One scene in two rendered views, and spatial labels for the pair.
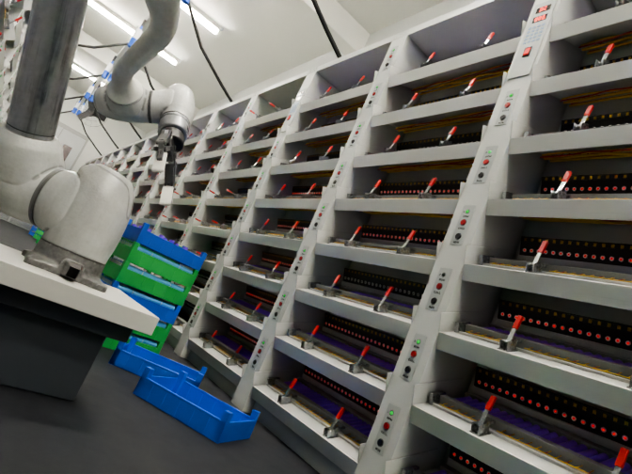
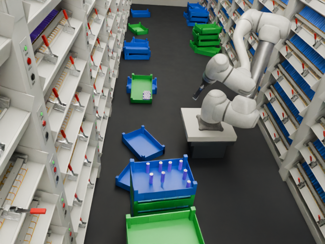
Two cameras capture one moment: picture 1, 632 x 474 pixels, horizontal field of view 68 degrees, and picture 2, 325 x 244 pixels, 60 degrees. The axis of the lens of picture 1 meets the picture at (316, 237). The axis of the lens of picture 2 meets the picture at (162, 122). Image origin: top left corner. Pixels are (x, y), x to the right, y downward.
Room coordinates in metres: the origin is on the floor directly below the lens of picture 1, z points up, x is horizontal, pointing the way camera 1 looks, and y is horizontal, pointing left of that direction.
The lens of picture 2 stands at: (2.80, 0.98, 1.50)
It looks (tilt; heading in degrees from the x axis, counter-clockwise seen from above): 38 degrees down; 208
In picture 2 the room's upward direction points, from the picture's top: 5 degrees clockwise
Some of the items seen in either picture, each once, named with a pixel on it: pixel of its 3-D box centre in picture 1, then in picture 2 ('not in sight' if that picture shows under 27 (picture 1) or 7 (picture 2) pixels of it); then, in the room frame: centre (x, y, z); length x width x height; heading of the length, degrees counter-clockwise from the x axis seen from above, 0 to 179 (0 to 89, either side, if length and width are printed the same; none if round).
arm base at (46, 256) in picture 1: (69, 263); (209, 118); (1.14, 0.51, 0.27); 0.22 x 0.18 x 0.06; 32
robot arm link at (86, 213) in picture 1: (92, 209); (214, 105); (1.16, 0.53, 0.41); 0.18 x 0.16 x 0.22; 91
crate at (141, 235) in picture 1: (163, 244); (162, 176); (1.96, 0.57, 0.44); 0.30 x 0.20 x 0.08; 131
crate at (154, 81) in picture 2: not in sight; (141, 84); (0.71, -0.38, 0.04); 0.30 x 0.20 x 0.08; 123
